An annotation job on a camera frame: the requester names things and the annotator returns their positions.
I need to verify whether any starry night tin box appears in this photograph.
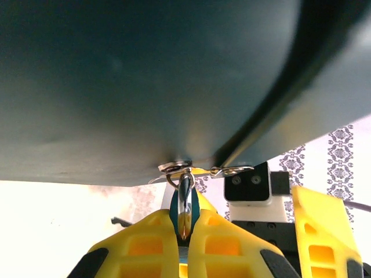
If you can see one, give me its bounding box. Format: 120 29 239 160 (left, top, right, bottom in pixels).
0 0 371 188

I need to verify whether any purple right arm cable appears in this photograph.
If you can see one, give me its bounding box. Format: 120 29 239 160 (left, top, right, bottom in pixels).
344 200 371 213

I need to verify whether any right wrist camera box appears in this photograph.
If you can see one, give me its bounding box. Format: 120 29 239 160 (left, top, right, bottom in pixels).
223 161 291 224

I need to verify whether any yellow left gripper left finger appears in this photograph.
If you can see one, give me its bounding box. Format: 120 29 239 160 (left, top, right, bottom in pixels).
67 208 179 278

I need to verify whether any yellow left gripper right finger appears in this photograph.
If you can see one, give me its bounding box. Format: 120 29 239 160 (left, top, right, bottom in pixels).
187 208 301 278

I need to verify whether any silver box latch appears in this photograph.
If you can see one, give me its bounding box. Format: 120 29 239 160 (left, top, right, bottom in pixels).
157 160 255 179

